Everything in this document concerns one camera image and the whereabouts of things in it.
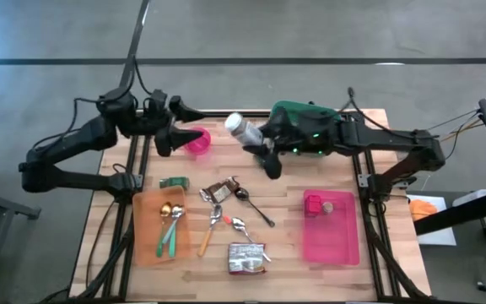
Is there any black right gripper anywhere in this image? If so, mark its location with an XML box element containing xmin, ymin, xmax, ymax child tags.
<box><xmin>242</xmin><ymin>107</ymin><xmax>346</xmax><ymax>181</ymax></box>

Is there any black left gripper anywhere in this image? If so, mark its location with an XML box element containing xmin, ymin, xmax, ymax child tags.
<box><xmin>139</xmin><ymin>89</ymin><xmax>207</xmax><ymax>158</ymax></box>

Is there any glass spice jar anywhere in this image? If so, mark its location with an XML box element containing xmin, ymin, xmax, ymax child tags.
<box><xmin>224</xmin><ymin>111</ymin><xmax>265</xmax><ymax>147</ymax></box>

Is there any green-label herb jar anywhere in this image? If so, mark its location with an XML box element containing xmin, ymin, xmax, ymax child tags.
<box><xmin>159</xmin><ymin>176</ymin><xmax>191</xmax><ymax>190</ymax></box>

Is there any red box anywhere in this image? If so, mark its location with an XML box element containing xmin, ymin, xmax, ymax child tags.
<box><xmin>304</xmin><ymin>193</ymin><xmax>323</xmax><ymax>219</ymax></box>

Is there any gold spoon with green handle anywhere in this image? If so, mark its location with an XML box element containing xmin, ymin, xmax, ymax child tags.
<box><xmin>155</xmin><ymin>202</ymin><xmax>173</xmax><ymax>258</ymax></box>

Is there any spoon with light blue handle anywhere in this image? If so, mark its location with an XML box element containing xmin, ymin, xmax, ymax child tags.
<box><xmin>160</xmin><ymin>204</ymin><xmax>186</xmax><ymax>246</ymax></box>

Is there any pink plastic tray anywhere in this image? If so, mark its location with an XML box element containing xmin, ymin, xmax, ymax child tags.
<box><xmin>301</xmin><ymin>188</ymin><xmax>360</xmax><ymax>266</ymax></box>

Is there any orange plastic tray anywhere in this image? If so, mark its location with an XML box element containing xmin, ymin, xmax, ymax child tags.
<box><xmin>132</xmin><ymin>185</ymin><xmax>192</xmax><ymax>267</ymax></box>

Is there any silver spoon with teal handle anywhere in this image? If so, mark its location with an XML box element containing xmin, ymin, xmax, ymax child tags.
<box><xmin>167</xmin><ymin>204</ymin><xmax>181</xmax><ymax>259</ymax></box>

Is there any pink plastic bowl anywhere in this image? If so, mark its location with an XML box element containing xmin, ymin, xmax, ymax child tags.
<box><xmin>183</xmin><ymin>126</ymin><xmax>213</xmax><ymax>156</ymax></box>

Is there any black spoon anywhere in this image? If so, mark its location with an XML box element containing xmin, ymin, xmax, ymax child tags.
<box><xmin>234</xmin><ymin>187</ymin><xmax>277</xmax><ymax>228</ymax></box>

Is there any brown chocolate wrapper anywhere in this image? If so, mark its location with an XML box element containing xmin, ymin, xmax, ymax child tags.
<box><xmin>205</xmin><ymin>176</ymin><xmax>240</xmax><ymax>204</ymax></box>

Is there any all-silver spoon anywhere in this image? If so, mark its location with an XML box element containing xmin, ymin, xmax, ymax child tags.
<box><xmin>230</xmin><ymin>216</ymin><xmax>273</xmax><ymax>263</ymax></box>

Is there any orange object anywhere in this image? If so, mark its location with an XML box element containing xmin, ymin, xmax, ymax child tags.
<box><xmin>409</xmin><ymin>198</ymin><xmax>438</xmax><ymax>222</ymax></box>

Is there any white paper sheet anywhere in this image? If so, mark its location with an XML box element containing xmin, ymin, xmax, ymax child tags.
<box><xmin>407</xmin><ymin>193</ymin><xmax>458</xmax><ymax>247</ymax></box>

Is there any white container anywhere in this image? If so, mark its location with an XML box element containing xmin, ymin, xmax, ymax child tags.
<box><xmin>452</xmin><ymin>188</ymin><xmax>486</xmax><ymax>208</ymax></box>

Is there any black aluminium rig frame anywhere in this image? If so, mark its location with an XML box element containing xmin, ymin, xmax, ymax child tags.
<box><xmin>72</xmin><ymin>108</ymin><xmax>432</xmax><ymax>304</ymax></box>

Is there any silver spoon with red handle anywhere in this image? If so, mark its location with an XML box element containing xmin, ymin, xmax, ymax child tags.
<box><xmin>198</xmin><ymin>188</ymin><xmax>233</xmax><ymax>225</ymax></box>

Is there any silver spoon with orange handle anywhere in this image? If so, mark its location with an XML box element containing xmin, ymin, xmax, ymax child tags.
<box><xmin>197</xmin><ymin>204</ymin><xmax>224</xmax><ymax>258</ymax></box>

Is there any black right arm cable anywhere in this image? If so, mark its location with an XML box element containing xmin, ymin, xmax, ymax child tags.
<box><xmin>346</xmin><ymin>87</ymin><xmax>421</xmax><ymax>138</ymax></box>

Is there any thin wire bundle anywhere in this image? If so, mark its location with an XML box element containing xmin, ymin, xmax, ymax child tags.
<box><xmin>402</xmin><ymin>108</ymin><xmax>485</xmax><ymax>168</ymax></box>

